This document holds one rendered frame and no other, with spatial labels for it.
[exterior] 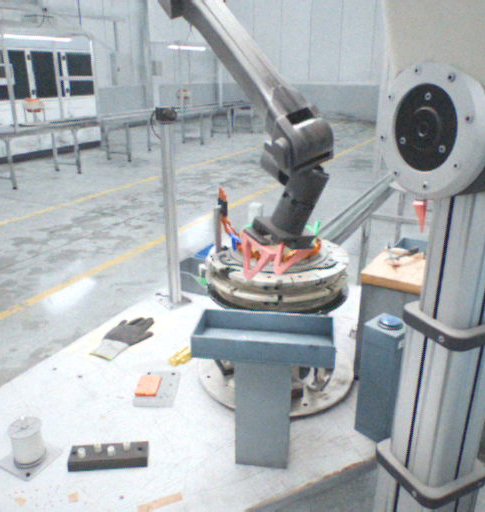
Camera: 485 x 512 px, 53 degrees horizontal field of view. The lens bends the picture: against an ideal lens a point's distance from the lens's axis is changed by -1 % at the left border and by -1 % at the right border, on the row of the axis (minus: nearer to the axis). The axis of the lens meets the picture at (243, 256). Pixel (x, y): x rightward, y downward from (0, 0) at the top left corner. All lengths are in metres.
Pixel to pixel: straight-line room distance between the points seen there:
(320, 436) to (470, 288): 0.54
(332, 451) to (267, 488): 0.16
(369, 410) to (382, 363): 0.12
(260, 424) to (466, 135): 0.63
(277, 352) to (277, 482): 0.27
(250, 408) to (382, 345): 0.27
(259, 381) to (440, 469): 0.32
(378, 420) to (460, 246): 0.51
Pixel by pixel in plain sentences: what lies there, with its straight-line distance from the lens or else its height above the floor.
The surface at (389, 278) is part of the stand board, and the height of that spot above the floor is 1.06.
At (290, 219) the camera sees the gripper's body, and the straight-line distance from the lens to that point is 0.78.
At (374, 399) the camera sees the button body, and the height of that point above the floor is 0.88.
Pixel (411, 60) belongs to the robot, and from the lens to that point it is 0.62.
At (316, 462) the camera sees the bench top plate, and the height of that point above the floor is 0.78.
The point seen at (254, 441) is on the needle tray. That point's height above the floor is 0.84.
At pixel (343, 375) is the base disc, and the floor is 0.80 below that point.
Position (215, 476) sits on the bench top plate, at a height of 0.78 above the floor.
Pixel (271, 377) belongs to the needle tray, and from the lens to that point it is 0.89.
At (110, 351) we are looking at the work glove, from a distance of 1.38.
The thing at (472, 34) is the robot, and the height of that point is 1.52.
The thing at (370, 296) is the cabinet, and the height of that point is 1.01.
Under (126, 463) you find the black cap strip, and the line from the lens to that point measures 1.04.
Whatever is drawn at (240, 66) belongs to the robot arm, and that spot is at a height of 1.50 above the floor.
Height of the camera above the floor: 1.49
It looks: 21 degrees down
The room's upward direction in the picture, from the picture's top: straight up
